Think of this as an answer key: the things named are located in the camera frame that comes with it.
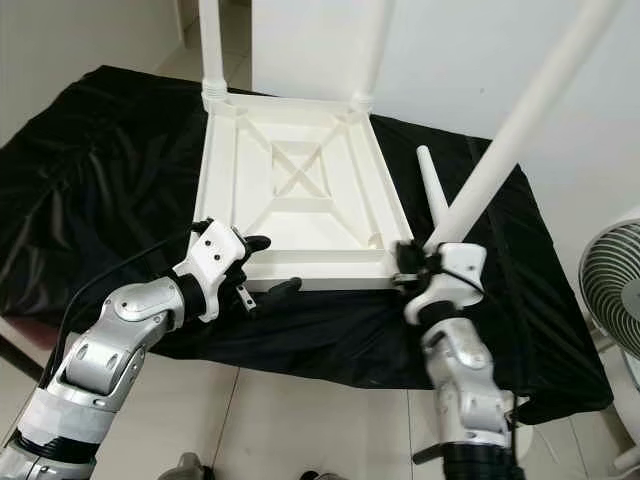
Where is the white plastic table top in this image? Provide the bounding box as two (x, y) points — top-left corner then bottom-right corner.
(192, 90), (416, 293)

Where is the white plastic table leg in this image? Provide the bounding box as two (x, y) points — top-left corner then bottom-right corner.
(198, 0), (229, 106)
(422, 0), (629, 256)
(417, 145), (452, 227)
(350, 0), (396, 109)

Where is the grey robot left foot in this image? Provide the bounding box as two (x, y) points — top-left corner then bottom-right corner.
(170, 453), (211, 480)

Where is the black tablecloth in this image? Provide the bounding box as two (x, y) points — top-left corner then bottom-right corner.
(0, 65), (613, 426)

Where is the white standing fan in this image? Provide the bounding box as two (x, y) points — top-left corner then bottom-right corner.
(578, 205), (640, 471)

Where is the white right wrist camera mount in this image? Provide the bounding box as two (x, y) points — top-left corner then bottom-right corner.
(405, 243), (486, 326)

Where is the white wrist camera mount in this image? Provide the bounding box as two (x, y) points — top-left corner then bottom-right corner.
(175, 220), (251, 323)
(405, 243), (486, 326)

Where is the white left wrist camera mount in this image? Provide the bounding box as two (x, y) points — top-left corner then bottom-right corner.
(175, 220), (251, 323)

